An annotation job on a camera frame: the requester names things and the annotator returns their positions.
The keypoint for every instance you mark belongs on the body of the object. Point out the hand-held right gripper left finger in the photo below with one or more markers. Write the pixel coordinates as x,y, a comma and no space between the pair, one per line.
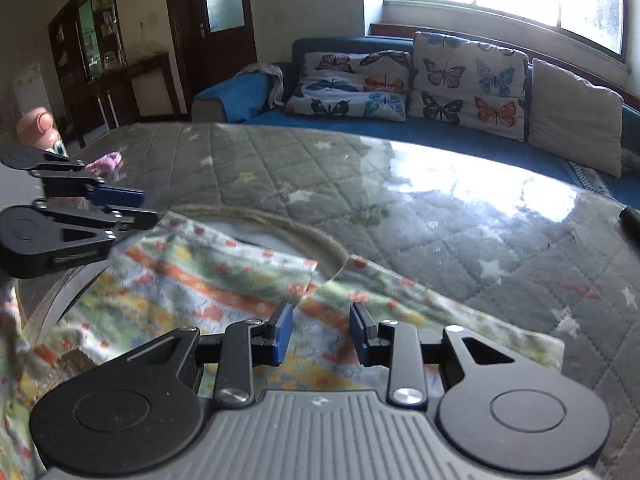
281,335

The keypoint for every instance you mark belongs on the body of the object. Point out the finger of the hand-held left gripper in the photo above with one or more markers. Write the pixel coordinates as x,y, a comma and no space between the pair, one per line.
122,196
140,220

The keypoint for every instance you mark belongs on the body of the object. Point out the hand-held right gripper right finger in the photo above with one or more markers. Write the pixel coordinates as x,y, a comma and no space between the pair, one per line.
361,335

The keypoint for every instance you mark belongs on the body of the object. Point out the floral patterned children's garment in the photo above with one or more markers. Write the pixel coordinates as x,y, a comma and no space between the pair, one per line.
200,280

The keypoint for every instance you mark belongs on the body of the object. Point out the small pink toy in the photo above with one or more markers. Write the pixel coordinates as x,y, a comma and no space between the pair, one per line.
106,164

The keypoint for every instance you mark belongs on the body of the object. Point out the pink cartoon face bottle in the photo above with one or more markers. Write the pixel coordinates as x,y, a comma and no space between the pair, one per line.
40,127

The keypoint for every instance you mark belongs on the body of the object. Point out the dark wooden side table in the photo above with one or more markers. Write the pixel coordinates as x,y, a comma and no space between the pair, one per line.
140,80

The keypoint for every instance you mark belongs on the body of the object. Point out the white appliance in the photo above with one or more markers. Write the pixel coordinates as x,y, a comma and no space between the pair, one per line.
32,95

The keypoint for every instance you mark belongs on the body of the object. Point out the dark wooden display cabinet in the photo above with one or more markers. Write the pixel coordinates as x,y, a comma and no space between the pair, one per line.
75,60

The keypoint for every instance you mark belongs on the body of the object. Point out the grey quilted star table cover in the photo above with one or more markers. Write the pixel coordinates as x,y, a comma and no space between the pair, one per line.
450,220

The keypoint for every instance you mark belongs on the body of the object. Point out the blue armrest cover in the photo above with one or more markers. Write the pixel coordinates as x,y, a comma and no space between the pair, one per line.
225,92

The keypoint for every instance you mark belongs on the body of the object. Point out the dark wooden door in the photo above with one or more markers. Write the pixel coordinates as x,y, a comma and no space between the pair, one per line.
220,50

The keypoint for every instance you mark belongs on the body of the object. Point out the grey cloth on armrest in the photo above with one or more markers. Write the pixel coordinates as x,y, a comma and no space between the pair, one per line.
267,75

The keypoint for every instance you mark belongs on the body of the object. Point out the long butterfly print cushion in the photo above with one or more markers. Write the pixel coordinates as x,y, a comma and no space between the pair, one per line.
350,85

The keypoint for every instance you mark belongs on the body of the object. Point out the square butterfly print cushion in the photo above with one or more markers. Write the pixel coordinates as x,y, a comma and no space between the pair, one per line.
470,85

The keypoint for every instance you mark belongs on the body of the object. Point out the blue sofa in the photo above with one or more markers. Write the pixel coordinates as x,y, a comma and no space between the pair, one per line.
350,45

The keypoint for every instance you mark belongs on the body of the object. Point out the patterned sofa seat mat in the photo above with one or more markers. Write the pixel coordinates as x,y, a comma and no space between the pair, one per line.
590,177

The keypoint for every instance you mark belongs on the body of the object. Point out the black remote control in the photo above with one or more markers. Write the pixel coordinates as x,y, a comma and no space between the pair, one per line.
631,220

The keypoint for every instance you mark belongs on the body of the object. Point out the plain beige cushion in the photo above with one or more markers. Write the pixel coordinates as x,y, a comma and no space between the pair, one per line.
575,115

